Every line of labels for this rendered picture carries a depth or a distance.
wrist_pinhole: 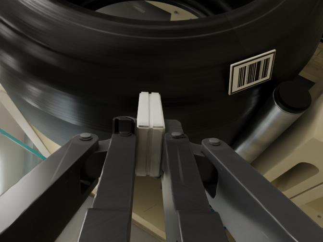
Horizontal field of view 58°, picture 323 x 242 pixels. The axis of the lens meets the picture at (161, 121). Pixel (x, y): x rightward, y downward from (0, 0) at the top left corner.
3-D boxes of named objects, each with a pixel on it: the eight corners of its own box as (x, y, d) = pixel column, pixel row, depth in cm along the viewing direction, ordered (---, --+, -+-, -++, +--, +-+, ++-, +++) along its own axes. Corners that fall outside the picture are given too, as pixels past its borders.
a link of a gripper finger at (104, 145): (133, 182, 14) (71, 179, 14) (137, 139, 19) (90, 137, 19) (135, 154, 14) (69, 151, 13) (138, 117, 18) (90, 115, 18)
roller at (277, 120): (206, 175, 66) (220, 164, 68) (220, 191, 65) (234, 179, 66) (268, 90, 35) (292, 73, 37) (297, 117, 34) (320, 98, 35)
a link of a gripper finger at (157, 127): (150, 126, 15) (165, 127, 15) (150, 91, 22) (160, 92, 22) (147, 177, 16) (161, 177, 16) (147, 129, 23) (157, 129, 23)
